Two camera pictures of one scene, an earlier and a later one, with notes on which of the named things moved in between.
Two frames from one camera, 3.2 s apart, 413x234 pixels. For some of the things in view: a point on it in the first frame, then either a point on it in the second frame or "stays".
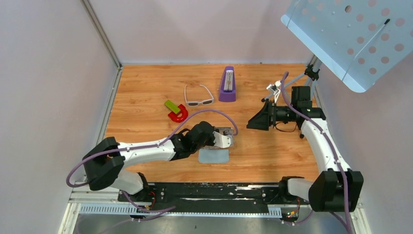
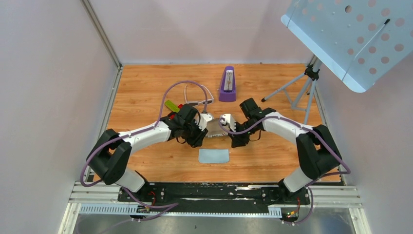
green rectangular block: x=172 y=107 stays
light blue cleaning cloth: x=213 y=156 stays
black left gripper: x=211 y=142 to x=197 y=140
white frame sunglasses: x=192 y=104 stays
